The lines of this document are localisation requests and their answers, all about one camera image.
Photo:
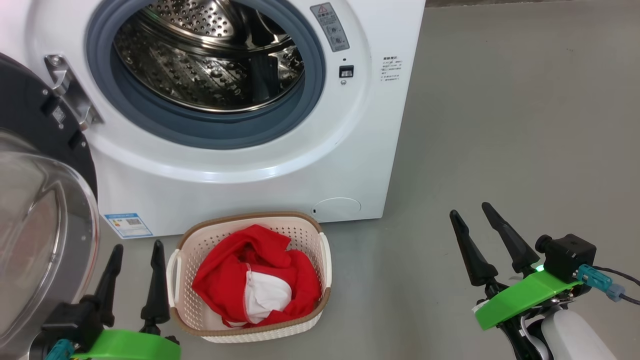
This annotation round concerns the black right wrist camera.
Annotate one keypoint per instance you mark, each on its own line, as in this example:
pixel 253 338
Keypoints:
pixel 570 255

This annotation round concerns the grey rubber door gasket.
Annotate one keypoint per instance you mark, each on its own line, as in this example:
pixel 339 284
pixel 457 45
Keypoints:
pixel 200 132

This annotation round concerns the red jersey garment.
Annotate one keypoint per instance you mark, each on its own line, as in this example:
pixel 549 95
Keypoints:
pixel 225 280

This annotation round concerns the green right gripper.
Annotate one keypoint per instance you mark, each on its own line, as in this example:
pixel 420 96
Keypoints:
pixel 525 295

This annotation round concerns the white QR code sticker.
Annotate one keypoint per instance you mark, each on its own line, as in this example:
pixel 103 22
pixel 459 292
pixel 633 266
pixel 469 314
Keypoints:
pixel 59 114

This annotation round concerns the chrome door hinge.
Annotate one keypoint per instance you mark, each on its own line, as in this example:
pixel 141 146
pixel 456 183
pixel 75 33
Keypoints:
pixel 75 100

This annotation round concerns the small printed text sticker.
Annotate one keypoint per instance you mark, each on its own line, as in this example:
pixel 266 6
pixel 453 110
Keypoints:
pixel 392 69

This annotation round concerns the cream perforated laundry basket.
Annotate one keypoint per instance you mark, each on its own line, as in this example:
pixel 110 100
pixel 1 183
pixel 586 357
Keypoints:
pixel 200 240

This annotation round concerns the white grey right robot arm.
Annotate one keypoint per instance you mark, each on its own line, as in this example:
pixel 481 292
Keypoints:
pixel 570 335

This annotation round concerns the white front-load washing machine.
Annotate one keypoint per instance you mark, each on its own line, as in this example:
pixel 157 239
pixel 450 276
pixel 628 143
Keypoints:
pixel 350 150

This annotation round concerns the black door latch socket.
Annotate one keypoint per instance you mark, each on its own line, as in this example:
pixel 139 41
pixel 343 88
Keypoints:
pixel 346 71

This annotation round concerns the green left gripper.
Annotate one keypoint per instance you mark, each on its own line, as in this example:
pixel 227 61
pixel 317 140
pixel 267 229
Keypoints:
pixel 130 347

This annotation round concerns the grey warning sticker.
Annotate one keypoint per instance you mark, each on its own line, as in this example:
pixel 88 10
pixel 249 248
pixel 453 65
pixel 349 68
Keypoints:
pixel 330 27

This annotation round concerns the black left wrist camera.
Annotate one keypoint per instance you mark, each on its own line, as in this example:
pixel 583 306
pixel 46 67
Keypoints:
pixel 70 320

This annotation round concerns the round black glass washer door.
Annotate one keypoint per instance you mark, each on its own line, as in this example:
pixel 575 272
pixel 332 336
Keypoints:
pixel 30 225

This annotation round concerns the round white filter cover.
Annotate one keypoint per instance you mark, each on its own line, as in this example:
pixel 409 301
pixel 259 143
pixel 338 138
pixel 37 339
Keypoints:
pixel 336 208

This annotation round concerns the blue energy label sticker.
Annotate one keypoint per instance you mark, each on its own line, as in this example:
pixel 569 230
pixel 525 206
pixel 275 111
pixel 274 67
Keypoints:
pixel 128 226

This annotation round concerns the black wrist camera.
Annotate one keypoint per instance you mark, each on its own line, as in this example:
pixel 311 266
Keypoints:
pixel 70 320
pixel 570 255

